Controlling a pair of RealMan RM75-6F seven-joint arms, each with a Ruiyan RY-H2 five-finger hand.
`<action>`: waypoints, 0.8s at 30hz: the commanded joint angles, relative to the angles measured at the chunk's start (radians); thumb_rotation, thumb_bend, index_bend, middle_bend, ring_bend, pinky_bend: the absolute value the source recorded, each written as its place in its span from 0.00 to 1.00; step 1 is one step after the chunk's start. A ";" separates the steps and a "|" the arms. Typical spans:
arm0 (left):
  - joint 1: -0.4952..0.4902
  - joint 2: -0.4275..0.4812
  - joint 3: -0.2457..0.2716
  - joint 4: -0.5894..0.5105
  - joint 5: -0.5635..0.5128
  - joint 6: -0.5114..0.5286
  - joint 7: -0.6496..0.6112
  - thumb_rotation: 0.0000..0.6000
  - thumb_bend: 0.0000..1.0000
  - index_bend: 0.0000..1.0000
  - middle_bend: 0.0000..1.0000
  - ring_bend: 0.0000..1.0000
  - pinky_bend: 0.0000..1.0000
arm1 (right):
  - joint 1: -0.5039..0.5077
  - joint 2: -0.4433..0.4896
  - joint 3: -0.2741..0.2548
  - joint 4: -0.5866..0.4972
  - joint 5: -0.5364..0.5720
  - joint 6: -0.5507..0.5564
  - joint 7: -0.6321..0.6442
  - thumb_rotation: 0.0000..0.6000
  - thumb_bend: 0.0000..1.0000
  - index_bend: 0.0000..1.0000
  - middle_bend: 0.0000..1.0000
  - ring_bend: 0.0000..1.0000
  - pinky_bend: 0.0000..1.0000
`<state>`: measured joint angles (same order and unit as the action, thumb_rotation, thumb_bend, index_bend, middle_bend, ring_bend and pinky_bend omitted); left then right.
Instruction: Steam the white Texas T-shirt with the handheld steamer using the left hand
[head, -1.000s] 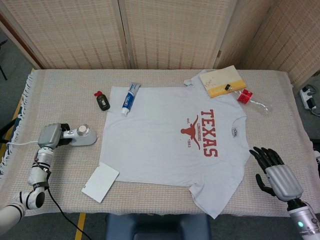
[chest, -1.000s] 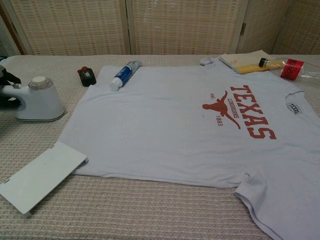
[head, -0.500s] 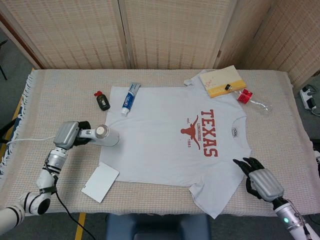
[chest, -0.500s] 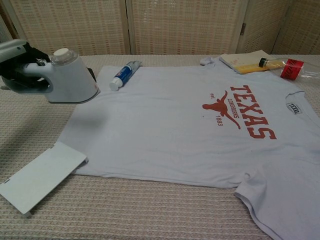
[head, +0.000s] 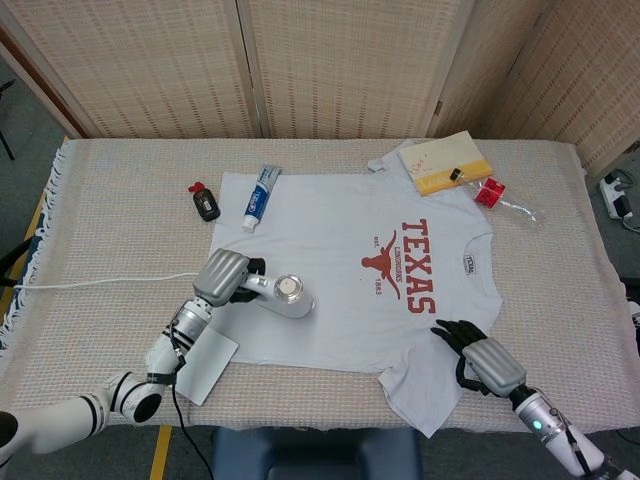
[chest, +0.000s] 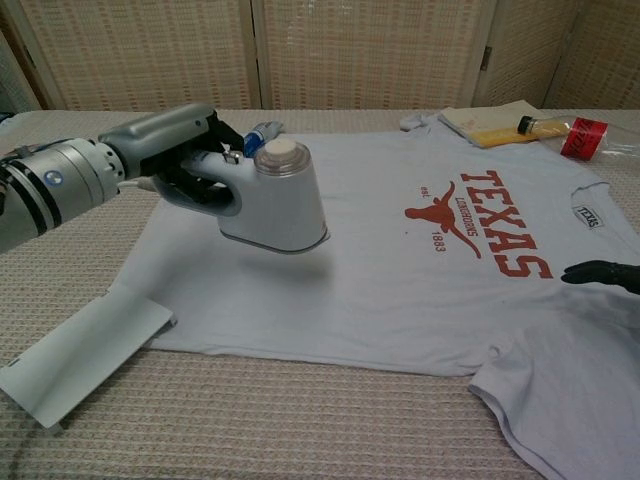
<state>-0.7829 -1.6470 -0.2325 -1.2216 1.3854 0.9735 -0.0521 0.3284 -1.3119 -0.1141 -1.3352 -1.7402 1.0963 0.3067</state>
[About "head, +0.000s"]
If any white power strip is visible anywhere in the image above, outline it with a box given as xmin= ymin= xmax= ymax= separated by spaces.
xmin=599 ymin=172 xmax=634 ymax=220

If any white flat plastic board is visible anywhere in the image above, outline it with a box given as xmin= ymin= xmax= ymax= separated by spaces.
xmin=174 ymin=327 xmax=240 ymax=407

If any white handheld steam iron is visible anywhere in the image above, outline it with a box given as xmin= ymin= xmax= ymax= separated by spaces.
xmin=239 ymin=272 xmax=317 ymax=320

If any beige woven tablecloth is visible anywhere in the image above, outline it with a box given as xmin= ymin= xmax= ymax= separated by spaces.
xmin=0 ymin=137 xmax=627 ymax=434

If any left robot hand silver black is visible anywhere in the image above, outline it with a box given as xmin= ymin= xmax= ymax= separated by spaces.
xmin=192 ymin=248 xmax=269 ymax=307

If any yellow floor tape strip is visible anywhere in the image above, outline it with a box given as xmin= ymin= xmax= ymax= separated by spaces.
xmin=0 ymin=134 xmax=69 ymax=311
xmin=149 ymin=424 xmax=174 ymax=480

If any blue padded robot base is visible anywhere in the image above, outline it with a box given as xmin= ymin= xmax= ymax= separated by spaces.
xmin=209 ymin=427 xmax=424 ymax=480

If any thin black and white cable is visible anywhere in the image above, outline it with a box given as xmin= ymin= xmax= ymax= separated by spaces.
xmin=13 ymin=271 xmax=202 ymax=292

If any blue white toothpaste tube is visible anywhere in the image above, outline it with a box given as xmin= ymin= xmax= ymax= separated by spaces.
xmin=241 ymin=165 xmax=282 ymax=234

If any yellow white notebook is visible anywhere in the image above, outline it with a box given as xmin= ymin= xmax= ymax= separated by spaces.
xmin=398 ymin=130 xmax=494 ymax=198

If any clear plastic bottle red label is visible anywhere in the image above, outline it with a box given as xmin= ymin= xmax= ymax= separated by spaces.
xmin=449 ymin=168 xmax=546 ymax=232

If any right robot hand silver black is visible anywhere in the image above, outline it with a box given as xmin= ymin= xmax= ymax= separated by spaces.
xmin=430 ymin=319 xmax=529 ymax=399

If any woven folding screen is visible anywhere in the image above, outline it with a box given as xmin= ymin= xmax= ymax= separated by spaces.
xmin=0 ymin=0 xmax=640 ymax=171

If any white Texas Longhorns T-shirt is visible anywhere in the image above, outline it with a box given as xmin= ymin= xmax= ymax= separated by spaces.
xmin=198 ymin=143 xmax=504 ymax=440

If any black stand leg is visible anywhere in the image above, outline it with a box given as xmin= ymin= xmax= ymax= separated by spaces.
xmin=0 ymin=78 xmax=16 ymax=161
xmin=0 ymin=238 xmax=34 ymax=289

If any small black bottle red cap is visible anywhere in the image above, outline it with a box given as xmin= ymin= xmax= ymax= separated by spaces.
xmin=187 ymin=181 xmax=222 ymax=223

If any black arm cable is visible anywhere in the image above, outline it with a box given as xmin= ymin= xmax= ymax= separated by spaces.
xmin=168 ymin=322 xmax=217 ymax=480

